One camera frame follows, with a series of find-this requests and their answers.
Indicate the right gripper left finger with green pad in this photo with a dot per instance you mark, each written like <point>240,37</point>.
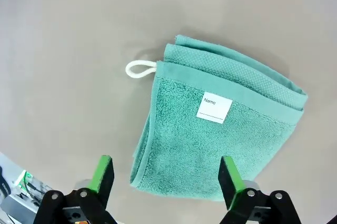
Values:
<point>101,176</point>

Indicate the green terry towel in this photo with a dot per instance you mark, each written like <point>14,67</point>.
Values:
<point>184,142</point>

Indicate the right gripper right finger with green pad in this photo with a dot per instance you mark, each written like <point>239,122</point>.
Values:
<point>231,181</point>

